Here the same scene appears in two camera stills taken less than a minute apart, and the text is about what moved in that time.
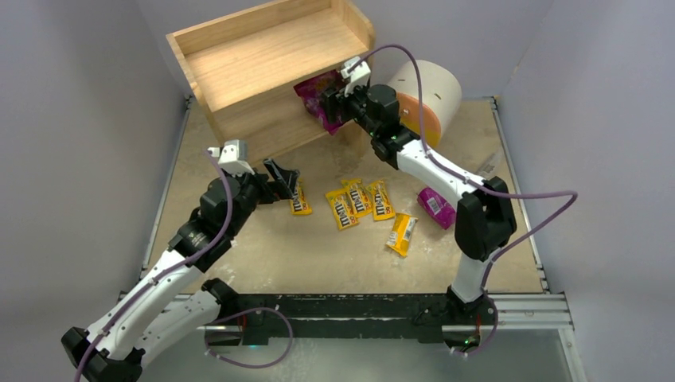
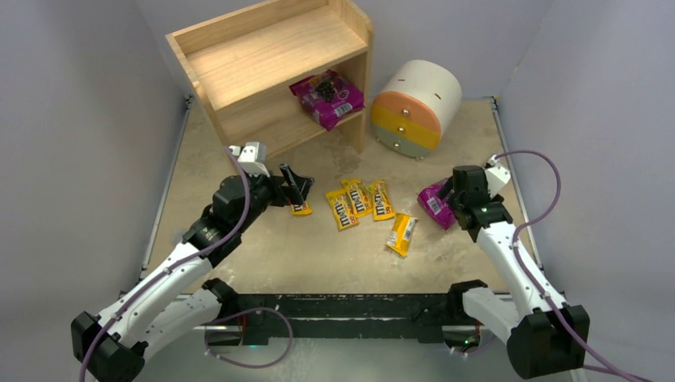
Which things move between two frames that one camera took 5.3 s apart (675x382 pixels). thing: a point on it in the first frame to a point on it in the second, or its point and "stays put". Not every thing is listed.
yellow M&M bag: (343, 208) stays put
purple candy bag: (311, 92) stays put
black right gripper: (334, 103) to (453, 199)
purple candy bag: (440, 211) stays put
